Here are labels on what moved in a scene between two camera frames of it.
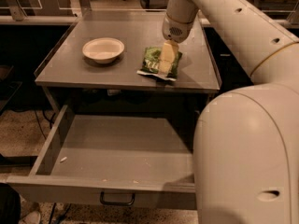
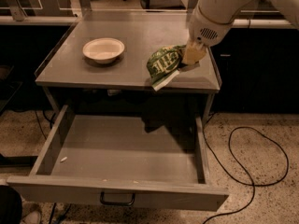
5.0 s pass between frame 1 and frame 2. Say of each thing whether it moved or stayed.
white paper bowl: stayed
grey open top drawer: stayed
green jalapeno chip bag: moved
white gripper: moved
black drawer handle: stayed
